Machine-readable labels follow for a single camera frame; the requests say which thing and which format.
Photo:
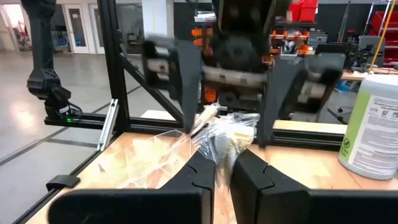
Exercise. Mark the orange black machine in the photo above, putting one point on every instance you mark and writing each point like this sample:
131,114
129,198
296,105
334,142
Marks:
210,95

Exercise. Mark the white green wipes canister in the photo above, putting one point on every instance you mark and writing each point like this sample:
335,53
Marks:
373,130

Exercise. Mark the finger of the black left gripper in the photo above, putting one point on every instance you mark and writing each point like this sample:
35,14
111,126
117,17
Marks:
280,93
189,81

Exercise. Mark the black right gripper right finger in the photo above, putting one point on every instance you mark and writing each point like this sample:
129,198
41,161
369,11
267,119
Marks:
280,202

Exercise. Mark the wooden desk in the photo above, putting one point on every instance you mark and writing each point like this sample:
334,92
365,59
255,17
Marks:
351,75

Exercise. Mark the red storage bin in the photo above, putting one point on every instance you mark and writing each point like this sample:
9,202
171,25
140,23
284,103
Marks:
303,11

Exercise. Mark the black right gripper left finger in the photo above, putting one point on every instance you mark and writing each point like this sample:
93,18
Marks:
140,205

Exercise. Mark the white glass door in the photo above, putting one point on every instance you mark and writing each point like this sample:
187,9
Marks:
76,28
97,28

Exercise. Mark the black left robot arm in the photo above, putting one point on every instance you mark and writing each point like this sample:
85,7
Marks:
43,81

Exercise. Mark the grey office chair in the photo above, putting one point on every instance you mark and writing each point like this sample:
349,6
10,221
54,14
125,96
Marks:
370,43

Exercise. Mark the red shelf rack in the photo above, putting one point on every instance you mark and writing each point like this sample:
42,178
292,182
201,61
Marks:
390,31

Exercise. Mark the clear plastic zip bag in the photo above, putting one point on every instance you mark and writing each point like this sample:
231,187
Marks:
140,158
230,137

